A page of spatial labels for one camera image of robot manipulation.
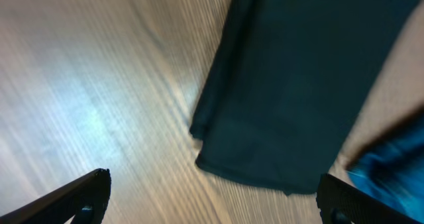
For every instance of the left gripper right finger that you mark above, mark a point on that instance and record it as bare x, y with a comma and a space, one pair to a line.
340, 203

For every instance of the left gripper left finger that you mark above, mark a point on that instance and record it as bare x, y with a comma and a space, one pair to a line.
84, 200

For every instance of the blue denim towel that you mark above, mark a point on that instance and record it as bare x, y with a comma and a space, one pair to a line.
391, 168

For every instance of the black cloth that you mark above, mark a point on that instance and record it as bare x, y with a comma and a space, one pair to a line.
287, 83

